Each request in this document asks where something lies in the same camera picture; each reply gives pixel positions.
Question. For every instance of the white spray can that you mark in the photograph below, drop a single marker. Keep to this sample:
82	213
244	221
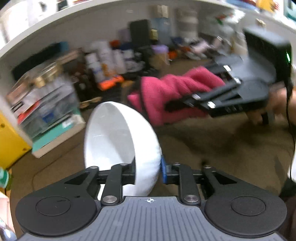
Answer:
101	62

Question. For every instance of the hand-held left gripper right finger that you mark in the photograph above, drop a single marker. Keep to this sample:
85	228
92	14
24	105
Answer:
163	171

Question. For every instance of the teal book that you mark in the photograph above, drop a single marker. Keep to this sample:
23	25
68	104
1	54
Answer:
57	136

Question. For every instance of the clear plastic storage box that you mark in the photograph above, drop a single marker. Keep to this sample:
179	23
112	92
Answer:
48	109

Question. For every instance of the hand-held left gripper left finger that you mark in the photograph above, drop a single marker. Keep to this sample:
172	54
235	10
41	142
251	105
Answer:
113	183

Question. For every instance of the purple-lidded toothpick jar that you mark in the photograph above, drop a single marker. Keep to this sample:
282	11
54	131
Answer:
159	58

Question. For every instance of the person's right hand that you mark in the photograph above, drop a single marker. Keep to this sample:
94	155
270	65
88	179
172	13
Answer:
279	102

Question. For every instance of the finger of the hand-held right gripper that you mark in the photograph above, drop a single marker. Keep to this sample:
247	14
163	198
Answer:
225	71
217	95

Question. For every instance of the black phone stand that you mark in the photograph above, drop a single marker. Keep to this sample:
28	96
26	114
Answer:
140	39

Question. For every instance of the green glass bottle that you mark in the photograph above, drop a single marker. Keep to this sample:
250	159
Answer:
4	178

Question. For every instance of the gold hair clip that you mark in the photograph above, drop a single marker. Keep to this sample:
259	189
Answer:
90	102

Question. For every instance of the blue glass bottle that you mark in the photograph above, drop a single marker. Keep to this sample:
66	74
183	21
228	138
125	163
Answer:
161	25

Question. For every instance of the gold tape roll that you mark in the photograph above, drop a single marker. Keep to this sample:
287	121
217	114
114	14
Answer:
47	74

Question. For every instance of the white wall shelf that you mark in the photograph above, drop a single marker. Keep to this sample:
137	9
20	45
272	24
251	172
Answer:
92	23

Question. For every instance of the white ceramic bowl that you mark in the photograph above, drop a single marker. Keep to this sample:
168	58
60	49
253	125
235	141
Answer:
108	132

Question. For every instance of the black bristle brush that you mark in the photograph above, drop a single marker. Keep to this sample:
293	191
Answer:
37	60

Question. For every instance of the yellow plastic case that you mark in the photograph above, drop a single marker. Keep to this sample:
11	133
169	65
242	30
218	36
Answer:
11	141

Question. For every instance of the orange plastic tool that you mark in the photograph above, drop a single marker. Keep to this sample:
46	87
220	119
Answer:
111	83

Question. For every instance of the brown desk mat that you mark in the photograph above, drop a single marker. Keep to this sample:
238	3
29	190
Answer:
208	143

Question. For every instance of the pink terry cloth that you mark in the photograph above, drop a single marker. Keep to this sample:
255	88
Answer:
171	95

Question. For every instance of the white ribbed cup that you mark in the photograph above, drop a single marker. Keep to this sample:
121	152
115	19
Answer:
187	23

